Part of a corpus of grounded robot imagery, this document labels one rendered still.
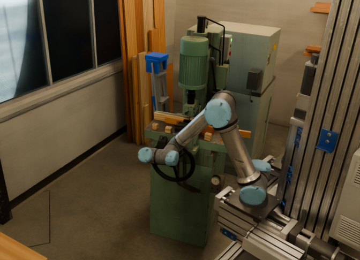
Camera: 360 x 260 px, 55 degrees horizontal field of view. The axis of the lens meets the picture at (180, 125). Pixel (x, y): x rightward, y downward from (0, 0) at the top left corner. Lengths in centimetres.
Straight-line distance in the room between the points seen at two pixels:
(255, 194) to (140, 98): 238
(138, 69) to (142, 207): 144
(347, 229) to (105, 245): 169
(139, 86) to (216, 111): 231
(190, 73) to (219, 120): 74
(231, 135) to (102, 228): 166
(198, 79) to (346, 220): 113
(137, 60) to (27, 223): 184
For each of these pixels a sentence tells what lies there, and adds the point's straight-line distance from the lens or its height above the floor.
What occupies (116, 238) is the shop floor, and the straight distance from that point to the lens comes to 280.
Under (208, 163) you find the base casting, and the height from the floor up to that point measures 74.
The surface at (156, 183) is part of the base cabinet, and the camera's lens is 251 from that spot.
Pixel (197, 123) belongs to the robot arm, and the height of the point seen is 122.
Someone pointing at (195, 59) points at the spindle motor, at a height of 140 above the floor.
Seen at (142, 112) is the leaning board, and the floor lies 40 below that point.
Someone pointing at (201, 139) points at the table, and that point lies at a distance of 223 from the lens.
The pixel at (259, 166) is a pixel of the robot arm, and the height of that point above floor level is 105.
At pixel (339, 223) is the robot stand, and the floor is 86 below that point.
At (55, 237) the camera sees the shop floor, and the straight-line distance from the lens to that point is 289.
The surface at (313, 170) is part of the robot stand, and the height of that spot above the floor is 105.
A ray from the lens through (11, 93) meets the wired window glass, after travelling 298.
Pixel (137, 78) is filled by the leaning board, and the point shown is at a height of 77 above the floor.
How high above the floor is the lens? 195
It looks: 26 degrees down
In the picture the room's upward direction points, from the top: 3 degrees clockwise
